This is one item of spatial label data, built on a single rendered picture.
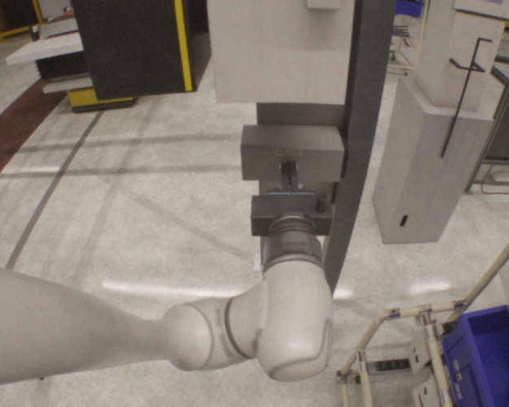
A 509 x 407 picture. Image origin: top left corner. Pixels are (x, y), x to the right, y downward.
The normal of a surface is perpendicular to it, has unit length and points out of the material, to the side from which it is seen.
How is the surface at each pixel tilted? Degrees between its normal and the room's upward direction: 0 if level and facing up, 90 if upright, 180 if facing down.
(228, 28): 90
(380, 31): 90
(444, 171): 90
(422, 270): 0
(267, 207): 0
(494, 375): 3
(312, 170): 90
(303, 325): 12
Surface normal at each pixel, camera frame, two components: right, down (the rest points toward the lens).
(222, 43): -0.04, 0.71
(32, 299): 0.78, -0.61
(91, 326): 0.98, -0.18
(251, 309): -0.66, -0.53
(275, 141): -0.03, -0.70
